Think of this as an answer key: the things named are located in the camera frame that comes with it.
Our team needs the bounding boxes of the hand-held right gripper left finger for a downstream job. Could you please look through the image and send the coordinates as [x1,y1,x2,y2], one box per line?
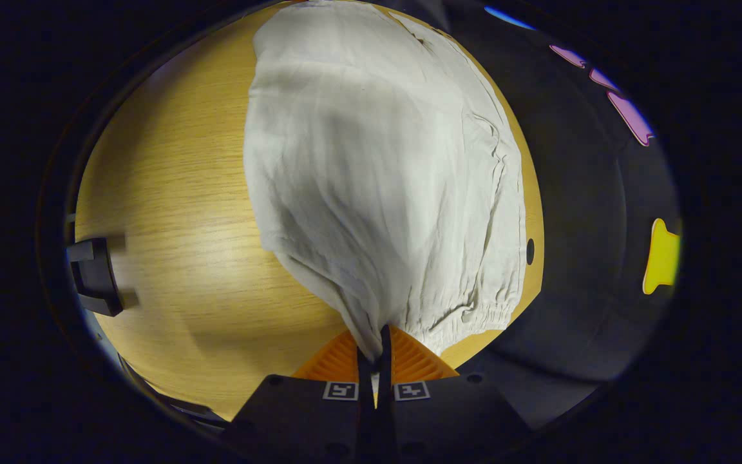
[220,329,377,464]

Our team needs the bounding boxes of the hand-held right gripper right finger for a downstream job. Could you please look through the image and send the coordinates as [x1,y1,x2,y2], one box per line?
[376,324,534,464]

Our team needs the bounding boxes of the white jeans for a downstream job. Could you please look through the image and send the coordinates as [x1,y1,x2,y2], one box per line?
[243,0,528,365]

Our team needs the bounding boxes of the black backdrop cloth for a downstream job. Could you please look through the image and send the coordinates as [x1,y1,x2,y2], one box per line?
[403,0,684,431]

